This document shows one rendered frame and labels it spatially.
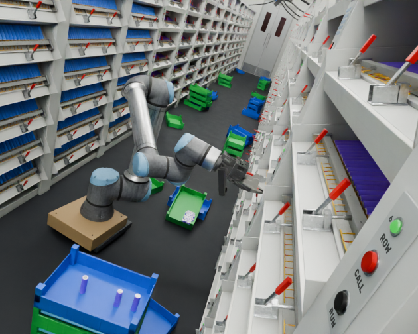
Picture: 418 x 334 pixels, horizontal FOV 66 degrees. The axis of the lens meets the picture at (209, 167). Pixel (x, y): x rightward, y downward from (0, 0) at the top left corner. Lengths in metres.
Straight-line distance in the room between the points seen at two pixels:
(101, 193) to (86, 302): 0.86
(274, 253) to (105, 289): 0.61
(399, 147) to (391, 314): 0.14
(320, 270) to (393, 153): 0.18
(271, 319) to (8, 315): 1.30
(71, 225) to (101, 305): 0.85
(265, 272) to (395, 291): 0.49
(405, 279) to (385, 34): 0.72
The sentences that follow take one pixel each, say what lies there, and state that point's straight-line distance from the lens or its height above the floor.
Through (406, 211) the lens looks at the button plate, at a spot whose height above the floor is 1.29.
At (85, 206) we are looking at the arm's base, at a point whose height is 0.19.
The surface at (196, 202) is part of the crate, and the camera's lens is 2.42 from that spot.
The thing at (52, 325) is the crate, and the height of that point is 0.43.
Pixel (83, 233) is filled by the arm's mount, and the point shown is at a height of 0.14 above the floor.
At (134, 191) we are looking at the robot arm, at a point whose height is 0.34.
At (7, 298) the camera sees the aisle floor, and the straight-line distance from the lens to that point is 1.77.
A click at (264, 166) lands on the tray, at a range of 1.68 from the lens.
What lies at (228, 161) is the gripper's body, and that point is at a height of 0.89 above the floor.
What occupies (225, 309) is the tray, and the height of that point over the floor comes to 0.54.
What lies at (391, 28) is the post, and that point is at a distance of 0.89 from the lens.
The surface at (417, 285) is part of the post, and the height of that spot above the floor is 1.26.
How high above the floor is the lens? 1.36
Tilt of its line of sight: 25 degrees down
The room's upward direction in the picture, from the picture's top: 20 degrees clockwise
